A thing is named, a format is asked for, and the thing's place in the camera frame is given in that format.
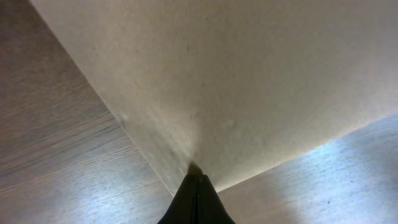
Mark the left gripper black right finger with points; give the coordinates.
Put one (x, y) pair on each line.
(210, 209)

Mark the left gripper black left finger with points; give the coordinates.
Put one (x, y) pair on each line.
(182, 209)

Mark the brown cardboard box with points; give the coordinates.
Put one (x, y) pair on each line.
(236, 86)

